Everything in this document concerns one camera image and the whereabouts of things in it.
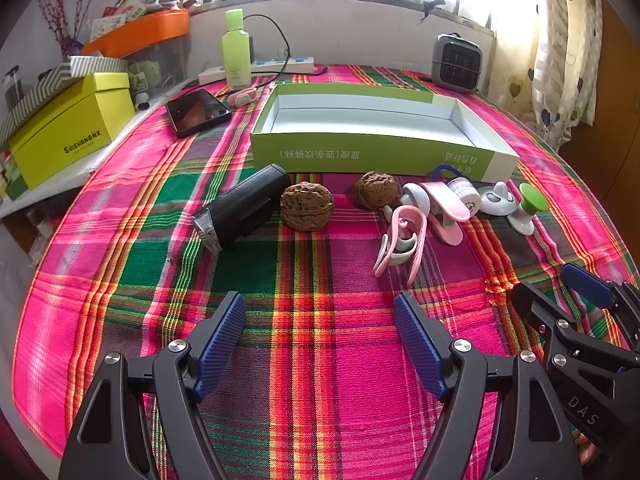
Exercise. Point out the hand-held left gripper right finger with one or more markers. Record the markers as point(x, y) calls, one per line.
point(420, 350)

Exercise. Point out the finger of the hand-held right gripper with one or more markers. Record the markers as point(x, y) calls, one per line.
point(535, 305)
point(585, 285)

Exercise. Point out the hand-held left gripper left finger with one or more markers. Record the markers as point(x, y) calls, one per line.
point(220, 350)

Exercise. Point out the pink white clip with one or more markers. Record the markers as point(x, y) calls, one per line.
point(400, 259)

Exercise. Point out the green white mushroom toy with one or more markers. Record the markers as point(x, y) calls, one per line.
point(532, 197)

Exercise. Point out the white grey knob toy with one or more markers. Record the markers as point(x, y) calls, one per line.
point(495, 200)

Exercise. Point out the small clear white jar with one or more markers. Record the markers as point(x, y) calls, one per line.
point(462, 192)

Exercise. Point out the black flashlight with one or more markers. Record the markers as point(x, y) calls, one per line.
point(245, 205)

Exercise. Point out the brown walnut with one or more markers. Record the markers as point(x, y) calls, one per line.
point(375, 190)
point(306, 207)

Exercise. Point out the green white cardboard box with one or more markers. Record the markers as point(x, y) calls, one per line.
point(350, 147)

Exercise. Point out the pink green plaid blanket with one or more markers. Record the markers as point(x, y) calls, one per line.
point(320, 270)

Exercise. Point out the brown wooden cabinet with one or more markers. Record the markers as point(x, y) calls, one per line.
point(617, 110)

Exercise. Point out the heart print curtain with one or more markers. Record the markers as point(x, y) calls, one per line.
point(565, 60)

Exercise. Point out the black smartphone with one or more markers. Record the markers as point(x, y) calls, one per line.
point(197, 110)

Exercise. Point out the grey space heater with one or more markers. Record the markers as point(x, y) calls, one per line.
point(457, 65)

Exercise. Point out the small pink case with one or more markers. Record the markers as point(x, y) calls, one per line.
point(243, 95)

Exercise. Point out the yellow green box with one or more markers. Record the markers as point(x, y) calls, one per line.
point(65, 130)

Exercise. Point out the green plush toy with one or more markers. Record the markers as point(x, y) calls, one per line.
point(145, 72)

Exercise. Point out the clear storage bin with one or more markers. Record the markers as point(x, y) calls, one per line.
point(170, 60)

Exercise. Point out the light green bottle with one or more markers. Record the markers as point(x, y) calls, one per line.
point(236, 55)

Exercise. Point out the white power strip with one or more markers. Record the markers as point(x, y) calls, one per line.
point(295, 64)

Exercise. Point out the grey white striped box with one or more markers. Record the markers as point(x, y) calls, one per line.
point(95, 64)

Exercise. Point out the orange bin lid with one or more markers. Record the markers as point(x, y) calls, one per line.
point(145, 32)

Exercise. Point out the dark glass jar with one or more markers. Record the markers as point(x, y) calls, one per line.
point(11, 90)

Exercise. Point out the red berry branches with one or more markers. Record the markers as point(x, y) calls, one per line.
point(66, 45)

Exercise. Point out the colourful card packets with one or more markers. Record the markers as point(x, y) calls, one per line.
point(115, 20)

